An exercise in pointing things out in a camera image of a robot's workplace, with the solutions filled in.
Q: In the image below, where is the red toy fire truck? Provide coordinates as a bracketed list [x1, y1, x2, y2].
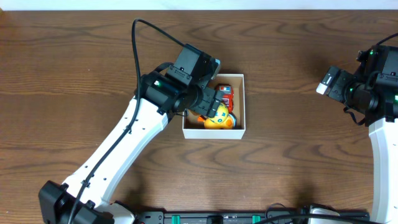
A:
[215, 84, 234, 113]

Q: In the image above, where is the yellow ball with blue letters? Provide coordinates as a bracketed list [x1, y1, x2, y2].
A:
[209, 103, 229, 124]

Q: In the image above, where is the orange rubber duck toy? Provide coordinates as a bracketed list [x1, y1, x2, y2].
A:
[197, 113, 236, 129]

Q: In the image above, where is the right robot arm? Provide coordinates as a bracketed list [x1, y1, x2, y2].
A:
[316, 66, 397, 223]

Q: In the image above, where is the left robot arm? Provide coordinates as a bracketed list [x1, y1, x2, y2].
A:
[39, 70, 221, 223]

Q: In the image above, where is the white cardboard box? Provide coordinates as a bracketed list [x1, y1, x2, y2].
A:
[182, 74, 246, 139]

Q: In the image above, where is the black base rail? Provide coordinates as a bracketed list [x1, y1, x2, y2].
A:
[135, 203, 371, 224]

